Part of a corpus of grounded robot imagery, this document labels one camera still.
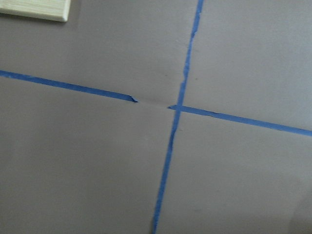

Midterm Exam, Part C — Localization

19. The bamboo cutting board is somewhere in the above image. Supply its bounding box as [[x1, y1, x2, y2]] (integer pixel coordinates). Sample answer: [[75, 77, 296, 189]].
[[0, 0, 71, 22]]

